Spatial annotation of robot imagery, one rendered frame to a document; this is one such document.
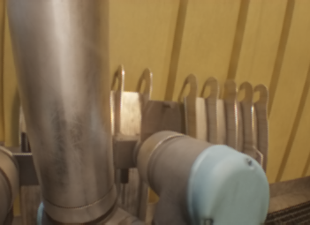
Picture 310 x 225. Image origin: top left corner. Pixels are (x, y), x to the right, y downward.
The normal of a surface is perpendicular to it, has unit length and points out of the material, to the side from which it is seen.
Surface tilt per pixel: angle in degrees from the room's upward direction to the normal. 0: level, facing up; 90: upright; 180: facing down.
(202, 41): 90
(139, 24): 90
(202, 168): 46
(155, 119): 77
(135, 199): 83
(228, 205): 72
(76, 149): 96
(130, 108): 63
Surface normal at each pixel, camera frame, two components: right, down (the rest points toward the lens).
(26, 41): -0.25, 0.37
